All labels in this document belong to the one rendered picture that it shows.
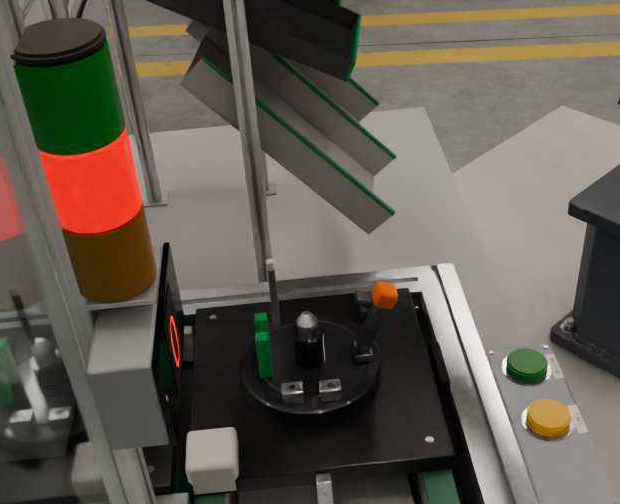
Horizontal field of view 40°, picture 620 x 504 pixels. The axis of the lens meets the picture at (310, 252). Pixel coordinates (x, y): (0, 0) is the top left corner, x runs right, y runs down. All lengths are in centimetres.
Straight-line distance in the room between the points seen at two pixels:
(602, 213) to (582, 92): 266
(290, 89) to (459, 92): 251
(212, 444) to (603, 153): 88
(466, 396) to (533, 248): 41
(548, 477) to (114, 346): 43
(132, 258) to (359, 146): 62
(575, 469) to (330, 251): 53
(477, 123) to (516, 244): 212
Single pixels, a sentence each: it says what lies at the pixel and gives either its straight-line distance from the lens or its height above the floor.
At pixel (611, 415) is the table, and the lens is 100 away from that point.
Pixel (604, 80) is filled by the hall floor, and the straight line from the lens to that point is 370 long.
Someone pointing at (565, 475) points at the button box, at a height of 96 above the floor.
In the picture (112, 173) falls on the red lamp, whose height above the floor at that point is 134.
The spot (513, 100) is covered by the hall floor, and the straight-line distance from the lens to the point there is 349.
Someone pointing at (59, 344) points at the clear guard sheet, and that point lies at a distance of 51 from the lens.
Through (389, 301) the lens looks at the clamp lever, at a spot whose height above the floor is 106.
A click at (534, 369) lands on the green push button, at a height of 97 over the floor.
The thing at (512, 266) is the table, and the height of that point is 86.
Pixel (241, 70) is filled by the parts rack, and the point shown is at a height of 121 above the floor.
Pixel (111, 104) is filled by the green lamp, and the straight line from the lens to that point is 46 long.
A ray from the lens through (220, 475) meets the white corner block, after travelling 77.
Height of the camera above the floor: 158
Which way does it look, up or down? 37 degrees down
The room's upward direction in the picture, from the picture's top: 4 degrees counter-clockwise
